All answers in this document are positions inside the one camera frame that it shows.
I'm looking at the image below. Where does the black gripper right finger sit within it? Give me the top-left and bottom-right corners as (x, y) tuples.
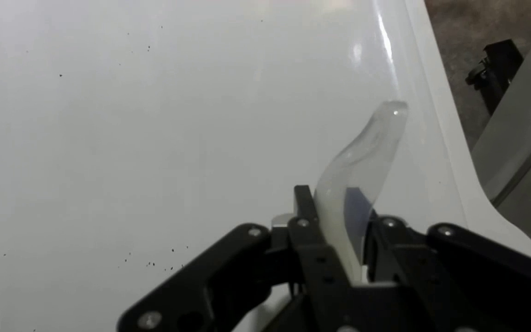
(362, 211), (531, 332)

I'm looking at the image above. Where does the black floor object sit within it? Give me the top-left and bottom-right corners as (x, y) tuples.
(464, 39), (525, 117)

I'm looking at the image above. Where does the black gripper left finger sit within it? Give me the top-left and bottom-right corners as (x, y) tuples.
(115, 183), (353, 332)

